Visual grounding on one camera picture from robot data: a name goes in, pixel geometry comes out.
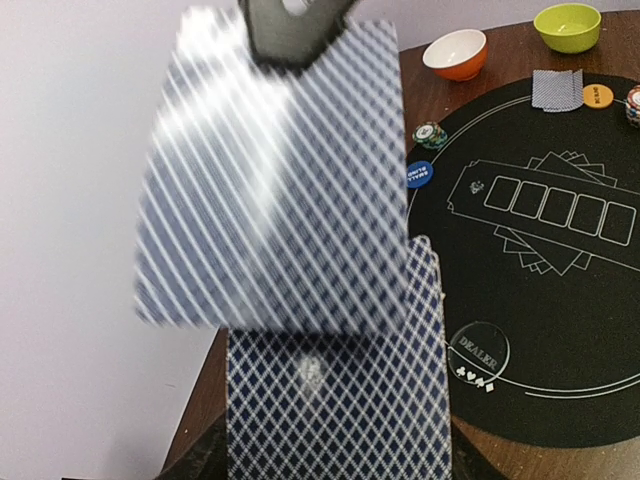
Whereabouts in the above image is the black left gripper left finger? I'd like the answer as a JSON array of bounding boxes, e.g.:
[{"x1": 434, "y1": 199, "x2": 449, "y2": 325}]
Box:
[{"x1": 159, "y1": 415, "x2": 228, "y2": 480}]

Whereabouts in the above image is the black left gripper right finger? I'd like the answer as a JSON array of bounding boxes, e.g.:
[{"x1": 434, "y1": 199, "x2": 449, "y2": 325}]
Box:
[{"x1": 239, "y1": 0, "x2": 357, "y2": 72}]

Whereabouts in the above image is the deck of blue cards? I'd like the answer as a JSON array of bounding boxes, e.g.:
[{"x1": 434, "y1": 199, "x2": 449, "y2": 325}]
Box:
[{"x1": 226, "y1": 235, "x2": 452, "y2": 479}]

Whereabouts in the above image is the ten of diamonds card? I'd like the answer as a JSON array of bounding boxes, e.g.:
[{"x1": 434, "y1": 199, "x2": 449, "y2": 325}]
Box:
[{"x1": 133, "y1": 7, "x2": 408, "y2": 334}]

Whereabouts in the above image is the green yellow poker chip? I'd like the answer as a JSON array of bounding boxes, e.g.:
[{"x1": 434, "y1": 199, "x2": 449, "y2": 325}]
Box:
[{"x1": 412, "y1": 122, "x2": 448, "y2": 150}]

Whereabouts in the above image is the blue small blind button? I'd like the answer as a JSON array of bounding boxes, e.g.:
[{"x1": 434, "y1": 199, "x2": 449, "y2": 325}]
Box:
[{"x1": 407, "y1": 160, "x2": 434, "y2": 190}]

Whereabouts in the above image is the dealt blue card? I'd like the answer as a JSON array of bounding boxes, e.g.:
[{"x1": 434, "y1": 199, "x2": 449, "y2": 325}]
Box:
[{"x1": 531, "y1": 70, "x2": 584, "y2": 113}]

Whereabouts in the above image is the clear acrylic dealer button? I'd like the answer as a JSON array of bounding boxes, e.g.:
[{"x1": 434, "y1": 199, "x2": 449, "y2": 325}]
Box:
[{"x1": 447, "y1": 321, "x2": 511, "y2": 393}]

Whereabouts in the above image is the orange big blind button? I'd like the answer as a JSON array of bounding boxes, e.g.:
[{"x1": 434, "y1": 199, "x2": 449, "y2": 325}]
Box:
[{"x1": 583, "y1": 83, "x2": 615, "y2": 109}]

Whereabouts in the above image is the orange poker chip stack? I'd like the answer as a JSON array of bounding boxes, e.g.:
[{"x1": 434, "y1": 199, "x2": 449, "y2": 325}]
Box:
[{"x1": 625, "y1": 85, "x2": 640, "y2": 128}]

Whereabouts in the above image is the orange white bowl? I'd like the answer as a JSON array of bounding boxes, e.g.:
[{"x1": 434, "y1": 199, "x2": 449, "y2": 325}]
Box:
[{"x1": 422, "y1": 29, "x2": 488, "y2": 82}]

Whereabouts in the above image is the yellow green bowl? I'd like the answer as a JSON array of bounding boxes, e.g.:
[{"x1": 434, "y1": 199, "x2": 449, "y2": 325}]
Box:
[{"x1": 533, "y1": 3, "x2": 602, "y2": 54}]

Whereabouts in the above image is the round black poker mat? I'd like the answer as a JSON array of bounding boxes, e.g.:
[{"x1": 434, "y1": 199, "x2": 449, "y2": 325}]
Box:
[{"x1": 409, "y1": 74, "x2": 639, "y2": 448}]

